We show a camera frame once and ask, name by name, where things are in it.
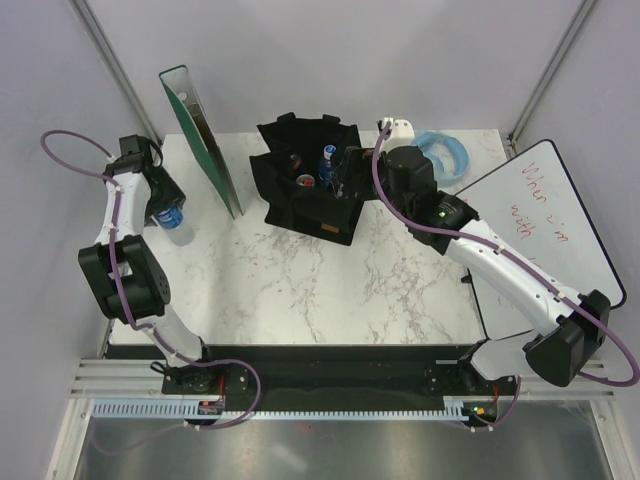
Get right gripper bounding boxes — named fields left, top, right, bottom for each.
left=328, top=146, right=412, bottom=221

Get blue label water bottle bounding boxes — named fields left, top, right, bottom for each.
left=318, top=145, right=336, bottom=185

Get Red Bull can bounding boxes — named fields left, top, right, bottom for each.
left=290, top=154, right=304, bottom=172
left=296, top=174, right=316, bottom=188

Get black canvas bag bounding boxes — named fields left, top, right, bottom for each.
left=250, top=112, right=364, bottom=246

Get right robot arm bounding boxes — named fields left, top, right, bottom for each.
left=338, top=145, right=611, bottom=394

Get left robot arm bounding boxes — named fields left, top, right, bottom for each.
left=78, top=135, right=220, bottom=393

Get light blue headphones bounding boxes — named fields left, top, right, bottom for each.
left=411, top=131, right=470, bottom=188

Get green file holder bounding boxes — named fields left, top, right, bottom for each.
left=158, top=65, right=243, bottom=219

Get whiteboard with red writing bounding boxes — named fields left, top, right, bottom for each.
left=457, top=139, right=626, bottom=309

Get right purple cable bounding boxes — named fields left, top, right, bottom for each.
left=372, top=124, right=640, bottom=434

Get purple cable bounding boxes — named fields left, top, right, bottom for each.
left=372, top=124, right=640, bottom=434
left=39, top=129, right=266, bottom=456

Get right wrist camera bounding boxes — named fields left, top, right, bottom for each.
left=377, top=117, right=415, bottom=150

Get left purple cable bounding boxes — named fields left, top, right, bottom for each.
left=39, top=129, right=266, bottom=456

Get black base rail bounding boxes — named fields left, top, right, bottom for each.
left=106, top=345, right=516, bottom=411

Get left aluminium frame post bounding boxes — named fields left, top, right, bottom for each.
left=69, top=0, right=162, bottom=145

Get aluminium frame post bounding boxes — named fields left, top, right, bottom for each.
left=69, top=0, right=162, bottom=145
left=502, top=0, right=600, bottom=152

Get white cable duct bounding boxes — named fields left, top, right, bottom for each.
left=91, top=397, right=496, bottom=421

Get right aluminium frame post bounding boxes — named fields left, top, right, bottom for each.
left=502, top=0, right=600, bottom=152

